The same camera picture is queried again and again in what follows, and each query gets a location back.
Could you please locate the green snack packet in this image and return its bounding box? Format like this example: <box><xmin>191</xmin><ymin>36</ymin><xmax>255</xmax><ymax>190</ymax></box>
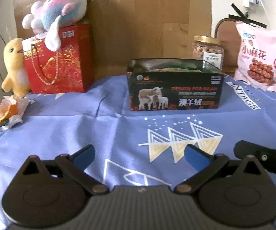
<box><xmin>146</xmin><ymin>62</ymin><xmax>202</xmax><ymax>73</ymax></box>

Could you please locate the blue patterned tablecloth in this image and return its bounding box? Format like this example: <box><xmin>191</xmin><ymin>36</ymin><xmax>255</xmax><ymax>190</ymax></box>
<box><xmin>0</xmin><ymin>76</ymin><xmax>276</xmax><ymax>229</ymax></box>

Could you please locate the red gift bag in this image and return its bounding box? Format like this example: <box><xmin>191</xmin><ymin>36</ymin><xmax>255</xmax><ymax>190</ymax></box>
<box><xmin>22</xmin><ymin>24</ymin><xmax>94</xmax><ymax>94</ymax></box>

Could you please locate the black sheep-print cardboard box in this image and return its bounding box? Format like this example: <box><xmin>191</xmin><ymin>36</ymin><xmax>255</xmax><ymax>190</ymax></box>
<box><xmin>127</xmin><ymin>58</ymin><xmax>224</xmax><ymax>111</ymax></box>

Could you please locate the yellow duck plush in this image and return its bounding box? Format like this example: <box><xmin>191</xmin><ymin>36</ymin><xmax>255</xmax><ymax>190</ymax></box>
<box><xmin>1</xmin><ymin>38</ymin><xmax>30</xmax><ymax>99</ymax></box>

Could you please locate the pink twisted snack bag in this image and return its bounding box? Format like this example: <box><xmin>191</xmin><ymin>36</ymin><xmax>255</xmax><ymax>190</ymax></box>
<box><xmin>234</xmin><ymin>21</ymin><xmax>276</xmax><ymax>92</ymax></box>

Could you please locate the glass nut jar gold lid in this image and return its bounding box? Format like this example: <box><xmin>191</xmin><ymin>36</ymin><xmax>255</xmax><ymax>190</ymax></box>
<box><xmin>192</xmin><ymin>35</ymin><xmax>224</xmax><ymax>70</ymax></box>

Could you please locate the brown chair back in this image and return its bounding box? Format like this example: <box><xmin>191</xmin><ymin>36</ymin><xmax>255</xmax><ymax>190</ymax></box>
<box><xmin>214</xmin><ymin>18</ymin><xmax>241</xmax><ymax>77</ymax></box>

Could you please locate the pastel plush toy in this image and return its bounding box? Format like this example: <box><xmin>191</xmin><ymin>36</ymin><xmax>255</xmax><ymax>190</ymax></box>
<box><xmin>22</xmin><ymin>0</ymin><xmax>88</xmax><ymax>52</ymax></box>

